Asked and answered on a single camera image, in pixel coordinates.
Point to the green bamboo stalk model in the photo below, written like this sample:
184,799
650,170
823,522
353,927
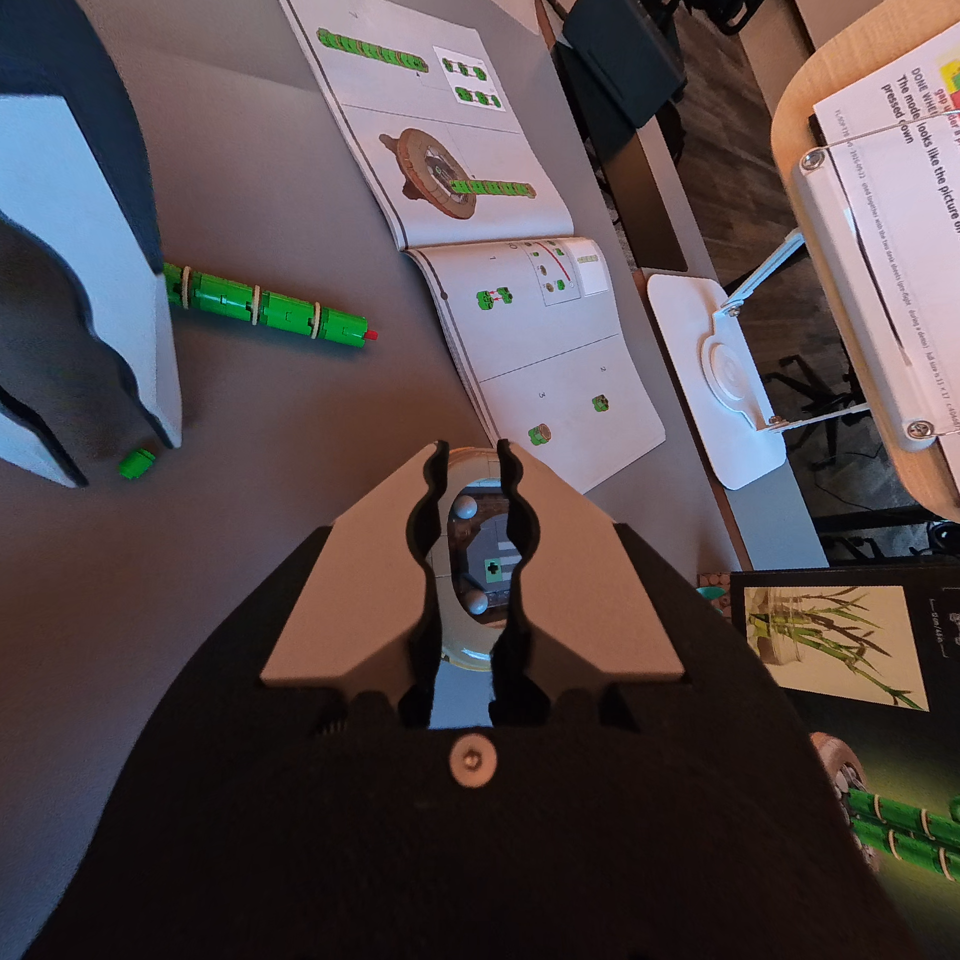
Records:
285,311

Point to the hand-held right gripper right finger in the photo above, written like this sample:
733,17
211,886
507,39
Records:
600,600

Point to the printed instruction sheet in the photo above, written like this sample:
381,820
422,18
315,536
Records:
907,225

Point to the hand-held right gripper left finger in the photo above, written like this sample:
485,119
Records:
345,600

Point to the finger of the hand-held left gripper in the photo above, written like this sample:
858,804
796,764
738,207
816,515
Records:
75,187
30,442

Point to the black power adapter box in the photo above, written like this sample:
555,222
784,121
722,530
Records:
622,52

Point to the small green round brick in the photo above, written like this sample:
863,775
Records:
136,463

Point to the tan round pot base model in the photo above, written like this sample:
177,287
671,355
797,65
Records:
469,645

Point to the grey desk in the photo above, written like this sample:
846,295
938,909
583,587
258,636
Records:
262,465

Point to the black toy set box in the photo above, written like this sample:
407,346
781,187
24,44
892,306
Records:
840,727

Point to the white document stand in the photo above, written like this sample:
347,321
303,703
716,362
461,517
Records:
720,390

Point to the open instruction booklet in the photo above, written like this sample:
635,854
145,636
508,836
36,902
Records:
525,337

